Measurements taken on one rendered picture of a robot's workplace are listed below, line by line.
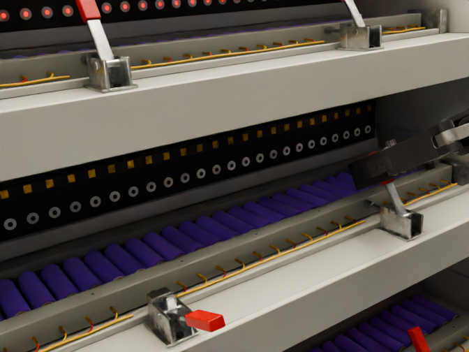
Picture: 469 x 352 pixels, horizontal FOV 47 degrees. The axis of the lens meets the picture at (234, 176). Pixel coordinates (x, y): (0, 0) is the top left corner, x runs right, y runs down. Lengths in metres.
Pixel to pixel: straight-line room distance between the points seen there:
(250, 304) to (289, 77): 0.19
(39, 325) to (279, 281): 0.20
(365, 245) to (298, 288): 0.11
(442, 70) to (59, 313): 0.45
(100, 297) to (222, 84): 0.19
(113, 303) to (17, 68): 0.20
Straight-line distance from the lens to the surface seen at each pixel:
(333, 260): 0.52
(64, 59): 0.46
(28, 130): 0.38
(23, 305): 0.47
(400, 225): 0.57
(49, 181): 0.54
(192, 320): 0.38
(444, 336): 0.72
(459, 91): 0.73
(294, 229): 0.54
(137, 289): 0.46
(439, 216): 0.63
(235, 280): 0.48
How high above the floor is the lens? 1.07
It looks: 3 degrees down
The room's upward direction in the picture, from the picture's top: 13 degrees counter-clockwise
